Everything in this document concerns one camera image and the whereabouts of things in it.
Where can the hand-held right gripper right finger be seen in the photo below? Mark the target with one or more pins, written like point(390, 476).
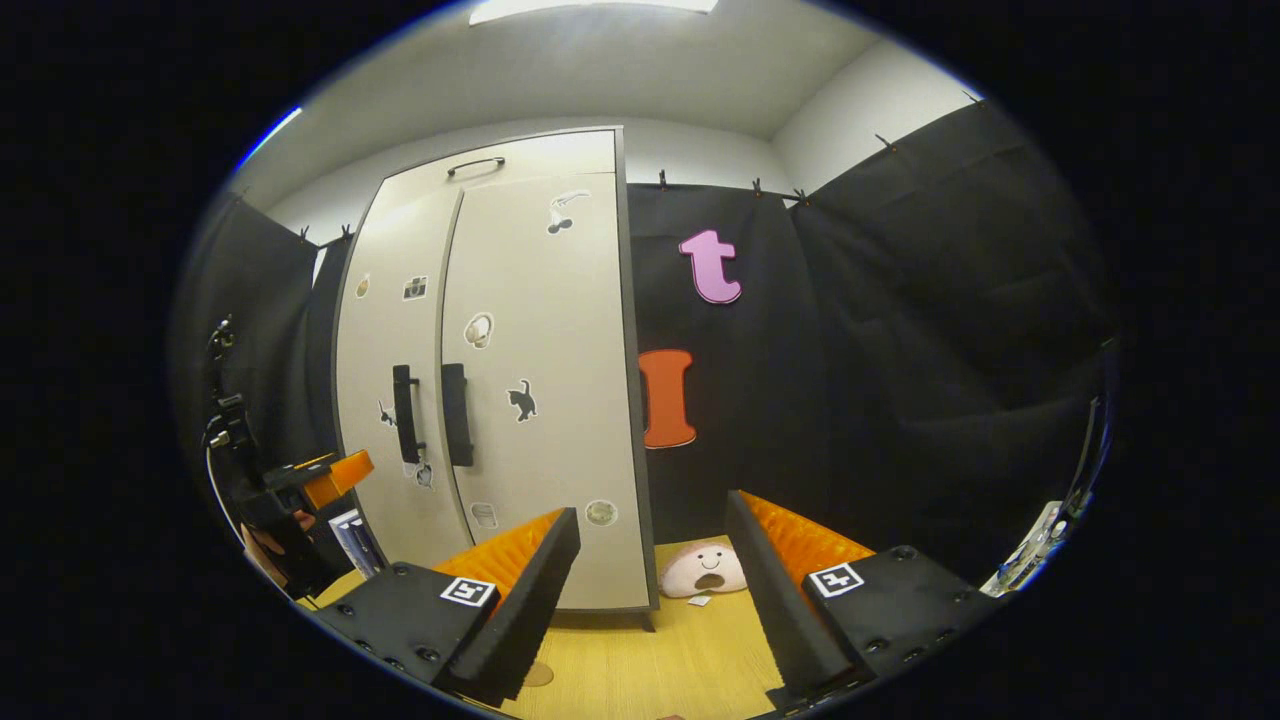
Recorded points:
point(780, 610)

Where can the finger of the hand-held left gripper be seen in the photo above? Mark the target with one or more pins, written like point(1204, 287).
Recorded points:
point(335, 478)

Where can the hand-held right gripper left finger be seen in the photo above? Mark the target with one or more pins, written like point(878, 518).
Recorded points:
point(530, 610)

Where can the round cork coaster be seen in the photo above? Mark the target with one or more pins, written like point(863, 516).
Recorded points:
point(540, 675)

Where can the white book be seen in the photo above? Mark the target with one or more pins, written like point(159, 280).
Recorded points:
point(340, 545)

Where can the grey-blue book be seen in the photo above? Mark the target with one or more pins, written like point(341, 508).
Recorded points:
point(355, 545)

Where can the dark blue book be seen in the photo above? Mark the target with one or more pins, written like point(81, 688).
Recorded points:
point(370, 548)

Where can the pink plush toy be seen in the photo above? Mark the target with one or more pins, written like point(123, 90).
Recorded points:
point(700, 565)

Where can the white cabinet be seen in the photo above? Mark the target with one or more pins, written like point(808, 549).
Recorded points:
point(652, 595)

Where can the black backdrop cloth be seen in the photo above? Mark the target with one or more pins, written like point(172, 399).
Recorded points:
point(900, 350)
point(260, 330)

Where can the white cabinet drawer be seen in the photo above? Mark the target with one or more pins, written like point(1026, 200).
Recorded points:
point(560, 155)

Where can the large ceiling light panel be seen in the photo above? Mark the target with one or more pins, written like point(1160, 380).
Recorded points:
point(600, 8)

